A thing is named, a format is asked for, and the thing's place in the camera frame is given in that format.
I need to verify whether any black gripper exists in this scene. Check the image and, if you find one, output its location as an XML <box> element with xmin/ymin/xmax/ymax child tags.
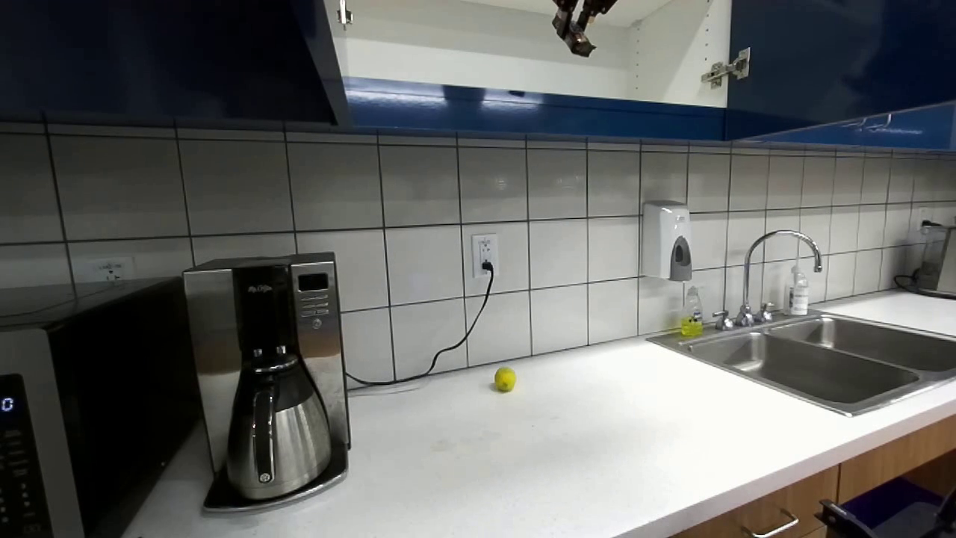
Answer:
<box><xmin>553</xmin><ymin>0</ymin><xmax>616</xmax><ymax>55</ymax></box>

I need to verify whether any blue upper cupboard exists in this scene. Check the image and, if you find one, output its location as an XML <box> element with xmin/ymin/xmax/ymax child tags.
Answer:
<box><xmin>0</xmin><ymin>0</ymin><xmax>956</xmax><ymax>150</ymax></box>

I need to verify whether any white soap dispenser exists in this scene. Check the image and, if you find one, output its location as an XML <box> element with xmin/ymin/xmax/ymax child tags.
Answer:
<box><xmin>641</xmin><ymin>203</ymin><xmax>693</xmax><ymax>280</ymax></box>

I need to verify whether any yellow dish soap bottle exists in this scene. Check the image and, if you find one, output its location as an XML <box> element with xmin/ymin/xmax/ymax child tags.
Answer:
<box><xmin>678</xmin><ymin>287</ymin><xmax>705</xmax><ymax>341</ymax></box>

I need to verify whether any chrome kitchen faucet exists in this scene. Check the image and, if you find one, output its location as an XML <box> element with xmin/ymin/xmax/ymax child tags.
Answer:
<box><xmin>717</xmin><ymin>227</ymin><xmax>820</xmax><ymax>332</ymax></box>

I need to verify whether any clear soap bottle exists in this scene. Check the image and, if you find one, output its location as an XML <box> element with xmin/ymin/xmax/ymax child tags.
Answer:
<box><xmin>789</xmin><ymin>265</ymin><xmax>810</xmax><ymax>313</ymax></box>

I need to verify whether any yellow ball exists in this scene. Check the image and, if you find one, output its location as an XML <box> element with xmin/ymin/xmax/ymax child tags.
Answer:
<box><xmin>493</xmin><ymin>368</ymin><xmax>517</xmax><ymax>395</ymax></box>

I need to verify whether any dark appliance on counter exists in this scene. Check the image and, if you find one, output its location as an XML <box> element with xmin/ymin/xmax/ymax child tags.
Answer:
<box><xmin>894</xmin><ymin>220</ymin><xmax>956</xmax><ymax>298</ymax></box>

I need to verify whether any stainless steel coffee maker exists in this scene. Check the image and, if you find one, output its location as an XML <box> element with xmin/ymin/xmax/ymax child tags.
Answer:
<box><xmin>183</xmin><ymin>251</ymin><xmax>351</xmax><ymax>510</ymax></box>

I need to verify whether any stainless steel double sink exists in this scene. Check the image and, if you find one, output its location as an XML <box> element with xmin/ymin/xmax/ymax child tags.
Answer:
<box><xmin>662</xmin><ymin>313</ymin><xmax>956</xmax><ymax>416</ymax></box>

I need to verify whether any wooden lower drawer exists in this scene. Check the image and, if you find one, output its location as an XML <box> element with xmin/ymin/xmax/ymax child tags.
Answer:
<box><xmin>673</xmin><ymin>417</ymin><xmax>956</xmax><ymax>538</ymax></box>

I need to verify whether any blue bin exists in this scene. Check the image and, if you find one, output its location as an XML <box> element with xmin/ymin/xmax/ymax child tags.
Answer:
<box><xmin>816</xmin><ymin>478</ymin><xmax>956</xmax><ymax>538</ymax></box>

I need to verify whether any black microwave oven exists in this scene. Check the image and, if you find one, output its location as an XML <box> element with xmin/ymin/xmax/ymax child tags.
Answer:
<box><xmin>0</xmin><ymin>278</ymin><xmax>199</xmax><ymax>538</ymax></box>

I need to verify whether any white wall outlet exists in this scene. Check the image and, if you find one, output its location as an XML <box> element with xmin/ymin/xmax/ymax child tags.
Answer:
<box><xmin>472</xmin><ymin>235</ymin><xmax>499</xmax><ymax>274</ymax></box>

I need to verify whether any black power cord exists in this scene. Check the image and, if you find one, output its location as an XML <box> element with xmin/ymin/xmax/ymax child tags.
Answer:
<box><xmin>342</xmin><ymin>259</ymin><xmax>499</xmax><ymax>392</ymax></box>

